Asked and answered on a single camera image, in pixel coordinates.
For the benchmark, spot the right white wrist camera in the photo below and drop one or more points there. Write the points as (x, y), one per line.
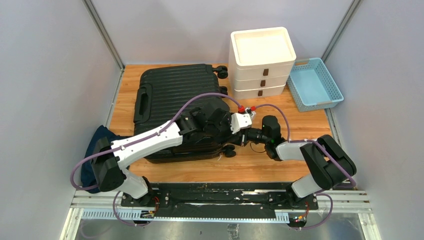
(252, 115)

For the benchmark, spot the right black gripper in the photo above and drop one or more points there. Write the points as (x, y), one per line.
(246, 131)

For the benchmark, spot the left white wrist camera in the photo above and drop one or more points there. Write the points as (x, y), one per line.
(240, 121)

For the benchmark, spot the white three-drawer storage unit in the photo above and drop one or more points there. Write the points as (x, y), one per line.
(259, 62)

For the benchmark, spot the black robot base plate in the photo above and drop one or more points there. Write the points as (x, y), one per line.
(221, 200)

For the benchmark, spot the light blue plastic basket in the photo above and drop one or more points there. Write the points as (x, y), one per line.
(312, 86)

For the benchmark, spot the black ribbed hard-shell suitcase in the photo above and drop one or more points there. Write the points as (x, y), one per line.
(161, 94)

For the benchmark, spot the aluminium frame post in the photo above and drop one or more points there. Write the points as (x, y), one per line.
(92, 11)
(346, 19)

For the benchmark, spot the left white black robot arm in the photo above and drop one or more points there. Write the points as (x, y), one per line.
(112, 158)

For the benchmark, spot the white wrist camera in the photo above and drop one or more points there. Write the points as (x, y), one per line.
(252, 115)
(240, 121)

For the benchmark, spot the left aluminium frame post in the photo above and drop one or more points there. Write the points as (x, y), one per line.
(92, 11)

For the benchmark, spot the right aluminium frame post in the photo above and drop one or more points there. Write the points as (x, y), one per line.
(346, 19)

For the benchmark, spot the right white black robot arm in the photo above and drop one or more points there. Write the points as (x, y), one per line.
(328, 164)

